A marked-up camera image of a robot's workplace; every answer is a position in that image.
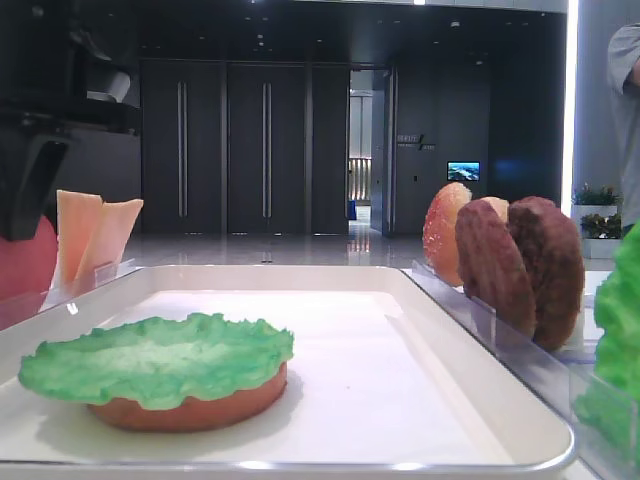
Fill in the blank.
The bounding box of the rear brown meat patty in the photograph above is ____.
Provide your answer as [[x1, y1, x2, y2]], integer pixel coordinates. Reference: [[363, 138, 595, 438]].
[[508, 196, 585, 351]]

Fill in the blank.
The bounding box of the brown meat patty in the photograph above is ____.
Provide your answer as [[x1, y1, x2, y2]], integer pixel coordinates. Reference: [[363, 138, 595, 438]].
[[455, 199, 536, 338], [508, 196, 585, 351]]

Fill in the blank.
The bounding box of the left orange cheese slice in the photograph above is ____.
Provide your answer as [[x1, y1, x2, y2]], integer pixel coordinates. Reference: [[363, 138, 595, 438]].
[[56, 189, 103, 285]]

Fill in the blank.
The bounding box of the left dark double door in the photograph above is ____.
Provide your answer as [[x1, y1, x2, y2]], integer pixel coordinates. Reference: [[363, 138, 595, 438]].
[[140, 60, 222, 234]]

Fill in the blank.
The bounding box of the potted plant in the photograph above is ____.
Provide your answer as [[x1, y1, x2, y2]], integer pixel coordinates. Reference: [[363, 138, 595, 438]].
[[581, 213, 621, 259], [571, 183, 620, 230]]

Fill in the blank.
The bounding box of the dark double door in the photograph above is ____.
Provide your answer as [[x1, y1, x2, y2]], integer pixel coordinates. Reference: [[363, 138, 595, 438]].
[[228, 65, 305, 234], [140, 60, 222, 234]]

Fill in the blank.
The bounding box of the clear acrylic holder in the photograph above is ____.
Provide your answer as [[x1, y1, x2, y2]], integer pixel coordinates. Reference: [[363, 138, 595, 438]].
[[410, 261, 639, 479], [0, 258, 144, 332]]

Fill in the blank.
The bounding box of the orange cheese slice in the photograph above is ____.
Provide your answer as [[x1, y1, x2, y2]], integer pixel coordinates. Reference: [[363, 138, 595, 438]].
[[76, 199, 144, 280], [56, 189, 103, 285]]

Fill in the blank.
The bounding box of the tan bread slice behind patties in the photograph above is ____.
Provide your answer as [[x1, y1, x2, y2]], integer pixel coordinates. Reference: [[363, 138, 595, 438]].
[[482, 196, 509, 223]]

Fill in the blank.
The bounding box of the small wall screen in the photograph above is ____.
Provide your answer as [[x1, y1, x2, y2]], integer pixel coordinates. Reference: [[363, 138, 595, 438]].
[[447, 161, 480, 182]]

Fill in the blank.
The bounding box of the white rectangular tray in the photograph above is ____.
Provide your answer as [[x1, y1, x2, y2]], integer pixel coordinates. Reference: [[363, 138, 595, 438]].
[[1, 265, 576, 479]]

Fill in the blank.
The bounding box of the right orange cheese slice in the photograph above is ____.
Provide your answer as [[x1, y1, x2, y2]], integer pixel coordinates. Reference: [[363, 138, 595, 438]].
[[76, 199, 144, 280]]

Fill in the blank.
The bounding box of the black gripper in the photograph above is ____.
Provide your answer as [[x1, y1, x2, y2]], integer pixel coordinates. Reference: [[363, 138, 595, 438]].
[[1, 1, 140, 242]]

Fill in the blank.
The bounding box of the upper potted plant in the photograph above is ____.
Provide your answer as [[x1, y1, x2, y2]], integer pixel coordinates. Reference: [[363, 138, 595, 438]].
[[571, 183, 620, 230]]

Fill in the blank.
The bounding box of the brown bread slice on tray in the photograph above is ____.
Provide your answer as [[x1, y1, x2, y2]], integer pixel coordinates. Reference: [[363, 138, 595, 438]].
[[87, 362, 288, 433]]

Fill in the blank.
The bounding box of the front brown meat patty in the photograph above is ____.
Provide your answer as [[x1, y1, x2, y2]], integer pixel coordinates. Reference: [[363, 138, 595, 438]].
[[455, 199, 536, 338]]

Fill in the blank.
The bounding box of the red tomato slice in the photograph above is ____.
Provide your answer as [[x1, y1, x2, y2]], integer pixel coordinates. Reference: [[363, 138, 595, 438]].
[[422, 182, 472, 287]]

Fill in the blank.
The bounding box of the open dark door leaf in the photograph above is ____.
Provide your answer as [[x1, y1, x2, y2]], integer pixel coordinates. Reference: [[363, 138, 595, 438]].
[[371, 65, 397, 237]]

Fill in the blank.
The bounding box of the lower potted plant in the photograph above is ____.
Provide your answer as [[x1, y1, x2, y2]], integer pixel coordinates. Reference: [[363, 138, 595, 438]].
[[581, 213, 621, 259]]

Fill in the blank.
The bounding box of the left clear acrylic holder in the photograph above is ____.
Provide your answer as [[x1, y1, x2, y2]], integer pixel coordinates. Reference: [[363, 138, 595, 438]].
[[0, 258, 144, 332]]

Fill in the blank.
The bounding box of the middle dark double door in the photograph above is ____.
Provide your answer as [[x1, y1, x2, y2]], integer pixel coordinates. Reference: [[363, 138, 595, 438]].
[[228, 65, 305, 234]]

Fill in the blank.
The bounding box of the pink ham slice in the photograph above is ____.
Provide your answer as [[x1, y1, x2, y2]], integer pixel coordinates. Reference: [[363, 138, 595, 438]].
[[0, 216, 58, 301]]

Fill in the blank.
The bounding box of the green lettuce leaf on bun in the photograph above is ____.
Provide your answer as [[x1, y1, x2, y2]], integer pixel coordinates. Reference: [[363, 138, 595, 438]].
[[17, 313, 294, 410]]

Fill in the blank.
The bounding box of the right clear acrylic holder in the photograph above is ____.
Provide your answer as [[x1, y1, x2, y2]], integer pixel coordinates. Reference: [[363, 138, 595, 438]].
[[410, 261, 639, 479]]

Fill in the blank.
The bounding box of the green lettuce leaf in holder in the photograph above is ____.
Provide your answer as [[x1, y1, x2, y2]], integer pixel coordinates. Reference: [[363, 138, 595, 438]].
[[575, 225, 639, 460]]

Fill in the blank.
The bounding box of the person in grey shirt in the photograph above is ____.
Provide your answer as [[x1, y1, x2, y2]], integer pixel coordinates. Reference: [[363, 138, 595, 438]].
[[606, 23, 639, 236]]

